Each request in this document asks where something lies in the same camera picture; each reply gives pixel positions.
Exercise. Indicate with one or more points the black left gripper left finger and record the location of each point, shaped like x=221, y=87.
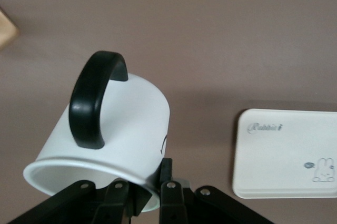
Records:
x=65, y=203

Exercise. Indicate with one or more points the cream tray with rabbit print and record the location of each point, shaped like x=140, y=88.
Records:
x=284, y=155

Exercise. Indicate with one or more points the wooden mug tree stand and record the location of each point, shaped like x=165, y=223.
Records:
x=6, y=29

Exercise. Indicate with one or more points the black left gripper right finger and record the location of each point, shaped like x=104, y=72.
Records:
x=173, y=205

